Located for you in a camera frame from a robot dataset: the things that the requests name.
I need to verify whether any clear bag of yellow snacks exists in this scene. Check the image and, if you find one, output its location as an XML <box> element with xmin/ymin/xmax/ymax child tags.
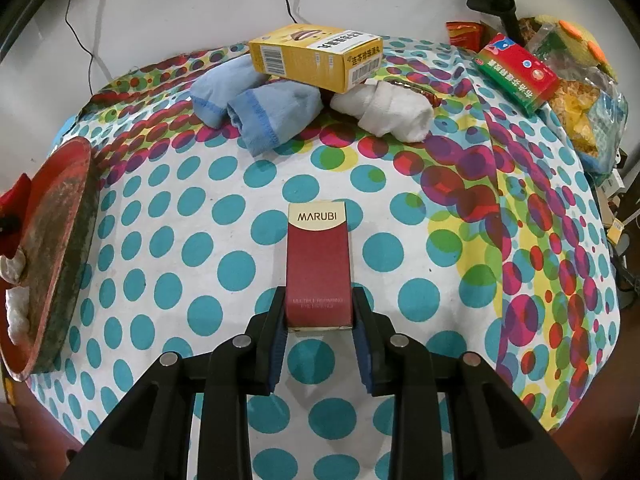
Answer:
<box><xmin>550</xmin><ymin>72</ymin><xmax>628</xmax><ymax>173</ymax></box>

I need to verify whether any yellow medicine box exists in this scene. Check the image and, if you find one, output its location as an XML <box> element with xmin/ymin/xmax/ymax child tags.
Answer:
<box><xmin>248</xmin><ymin>25</ymin><xmax>385</xmax><ymax>95</ymax></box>

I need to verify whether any polka dot tablecloth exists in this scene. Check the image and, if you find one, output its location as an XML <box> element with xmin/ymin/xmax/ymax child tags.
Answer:
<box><xmin>27</xmin><ymin>35</ymin><xmax>623</xmax><ymax>463</ymax></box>

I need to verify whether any green and red medicine box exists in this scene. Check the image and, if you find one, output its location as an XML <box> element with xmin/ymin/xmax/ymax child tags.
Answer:
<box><xmin>472</xmin><ymin>33</ymin><xmax>561</xmax><ymax>115</ymax></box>

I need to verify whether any crumpled clear plastic bag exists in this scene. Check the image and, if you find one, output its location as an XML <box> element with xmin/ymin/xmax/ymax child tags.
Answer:
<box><xmin>0</xmin><ymin>252</ymin><xmax>27</xmax><ymax>282</ymax></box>

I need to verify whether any maroon cosmetics box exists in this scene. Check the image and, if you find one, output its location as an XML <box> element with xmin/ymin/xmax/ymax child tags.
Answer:
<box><xmin>286</xmin><ymin>202</ymin><xmax>357</xmax><ymax>335</ymax></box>

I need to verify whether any white sock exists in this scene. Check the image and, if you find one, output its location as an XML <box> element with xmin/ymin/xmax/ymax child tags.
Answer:
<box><xmin>329</xmin><ymin>80</ymin><xmax>435</xmax><ymax>143</ymax></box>
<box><xmin>4</xmin><ymin>284</ymin><xmax>32</xmax><ymax>347</ymax></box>

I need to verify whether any round red tray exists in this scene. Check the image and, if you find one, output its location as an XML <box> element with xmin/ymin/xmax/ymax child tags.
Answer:
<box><xmin>0</xmin><ymin>136</ymin><xmax>101</xmax><ymax>383</ymax></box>

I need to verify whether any yellow packet with orange dots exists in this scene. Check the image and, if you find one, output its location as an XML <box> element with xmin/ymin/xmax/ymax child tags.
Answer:
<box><xmin>537</xmin><ymin>16</ymin><xmax>620</xmax><ymax>81</ymax></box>

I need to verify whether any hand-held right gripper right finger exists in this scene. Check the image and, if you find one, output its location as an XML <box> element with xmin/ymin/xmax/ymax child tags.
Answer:
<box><xmin>351</xmin><ymin>285</ymin><xmax>583</xmax><ymax>480</ymax></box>

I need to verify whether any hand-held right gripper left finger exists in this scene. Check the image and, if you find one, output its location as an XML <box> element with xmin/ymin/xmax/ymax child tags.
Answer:
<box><xmin>65</xmin><ymin>285</ymin><xmax>289</xmax><ymax>480</ymax></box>

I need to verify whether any red snack packet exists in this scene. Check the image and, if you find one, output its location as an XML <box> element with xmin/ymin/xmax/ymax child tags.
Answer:
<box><xmin>446</xmin><ymin>21</ymin><xmax>487</xmax><ymax>52</ymax></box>

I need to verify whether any light blue sock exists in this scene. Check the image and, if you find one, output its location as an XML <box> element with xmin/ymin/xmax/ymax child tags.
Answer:
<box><xmin>226</xmin><ymin>82</ymin><xmax>322</xmax><ymax>156</ymax></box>
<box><xmin>189</xmin><ymin>54</ymin><xmax>266</xmax><ymax>128</ymax></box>

